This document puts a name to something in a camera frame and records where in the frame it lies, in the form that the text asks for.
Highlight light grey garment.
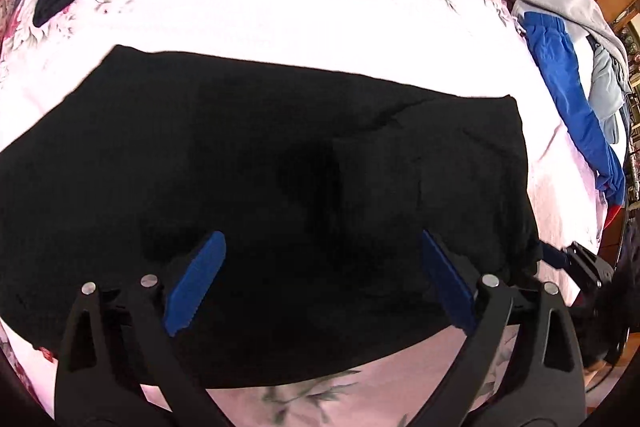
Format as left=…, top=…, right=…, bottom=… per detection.
left=589, top=42, right=633, bottom=146

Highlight red wooden bed frame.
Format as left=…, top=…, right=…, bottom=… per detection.
left=597, top=202, right=636, bottom=268

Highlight red floral pillow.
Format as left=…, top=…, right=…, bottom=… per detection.
left=0, top=0, right=48, bottom=62

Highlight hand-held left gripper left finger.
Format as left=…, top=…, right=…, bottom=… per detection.
left=54, top=231, right=230, bottom=427

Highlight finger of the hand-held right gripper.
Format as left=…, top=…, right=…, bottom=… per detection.
left=536, top=241, right=577, bottom=272
left=564, top=241, right=617, bottom=304

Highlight black pants with smiley patch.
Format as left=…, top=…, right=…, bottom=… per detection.
left=0, top=44, right=545, bottom=390

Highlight pink floral blanket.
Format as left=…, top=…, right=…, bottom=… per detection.
left=0, top=0, right=628, bottom=427

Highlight blue garment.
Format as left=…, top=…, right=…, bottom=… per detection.
left=522, top=11, right=627, bottom=208

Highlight display shelf with ornaments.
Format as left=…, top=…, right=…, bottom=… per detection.
left=607, top=0, right=640, bottom=188

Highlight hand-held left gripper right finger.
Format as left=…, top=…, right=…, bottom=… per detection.
left=421, top=229, right=590, bottom=427

